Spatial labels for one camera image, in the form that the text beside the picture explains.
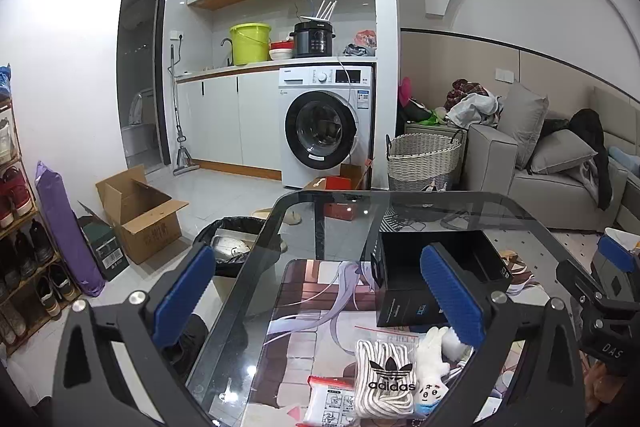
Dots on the flat mop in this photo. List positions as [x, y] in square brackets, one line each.
[182, 157]

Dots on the dark green box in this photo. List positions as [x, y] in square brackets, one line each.
[102, 247]

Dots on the white base cabinets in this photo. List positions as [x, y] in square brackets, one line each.
[220, 117]

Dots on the small grey pillow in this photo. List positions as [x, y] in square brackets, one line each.
[560, 152]

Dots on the wooden shoe rack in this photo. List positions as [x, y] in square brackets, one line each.
[20, 227]

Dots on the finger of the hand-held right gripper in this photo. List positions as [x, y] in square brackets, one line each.
[614, 250]
[575, 278]

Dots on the purple mat bag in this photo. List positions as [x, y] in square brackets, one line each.
[62, 222]

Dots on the pink green fabric heap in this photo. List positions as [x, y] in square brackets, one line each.
[417, 112]

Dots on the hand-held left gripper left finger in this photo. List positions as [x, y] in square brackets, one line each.
[184, 294]

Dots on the green plastic bucket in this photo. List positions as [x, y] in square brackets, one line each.
[249, 44]

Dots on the striped shoelaces packet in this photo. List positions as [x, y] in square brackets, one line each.
[382, 359]

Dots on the printed desk mat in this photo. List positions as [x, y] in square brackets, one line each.
[310, 332]

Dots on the large grey pillow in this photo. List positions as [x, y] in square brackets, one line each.
[522, 117]

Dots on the white plush doll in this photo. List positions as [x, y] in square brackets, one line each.
[434, 357]

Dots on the black trash bin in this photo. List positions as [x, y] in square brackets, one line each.
[235, 224]

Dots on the red box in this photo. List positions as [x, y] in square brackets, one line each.
[342, 189]

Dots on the rows of shoes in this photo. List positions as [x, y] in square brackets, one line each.
[45, 292]

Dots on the pile of clothes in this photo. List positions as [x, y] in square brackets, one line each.
[472, 107]

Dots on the person's right hand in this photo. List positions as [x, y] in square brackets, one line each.
[607, 387]

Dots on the dark door frame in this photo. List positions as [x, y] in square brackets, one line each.
[164, 57]

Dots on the pink plastic bag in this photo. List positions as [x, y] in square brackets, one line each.
[366, 41]

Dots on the white wall socket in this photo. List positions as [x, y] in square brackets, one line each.
[177, 35]
[505, 75]

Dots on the white washing machine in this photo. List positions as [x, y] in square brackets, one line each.
[302, 84]

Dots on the grey sofa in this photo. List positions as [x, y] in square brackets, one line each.
[500, 167]

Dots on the red and white bowls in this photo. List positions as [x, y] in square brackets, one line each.
[281, 52]

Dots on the black cardboard box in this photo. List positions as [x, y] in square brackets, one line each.
[400, 302]

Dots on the blue cloth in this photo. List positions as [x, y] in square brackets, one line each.
[4, 79]

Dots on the black pressure cooker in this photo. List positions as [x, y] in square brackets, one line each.
[312, 42]

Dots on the white router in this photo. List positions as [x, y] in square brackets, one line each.
[320, 14]

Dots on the black faucet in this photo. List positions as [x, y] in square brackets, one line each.
[229, 49]

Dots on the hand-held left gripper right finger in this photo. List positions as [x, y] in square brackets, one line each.
[452, 297]

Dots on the wicker laundry basket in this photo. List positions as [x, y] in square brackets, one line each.
[422, 162]

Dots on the black jacket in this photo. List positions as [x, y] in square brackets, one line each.
[592, 132]

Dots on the brown cardboard box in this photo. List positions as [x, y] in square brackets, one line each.
[150, 232]

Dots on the white plastic packet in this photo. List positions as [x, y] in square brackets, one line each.
[330, 402]

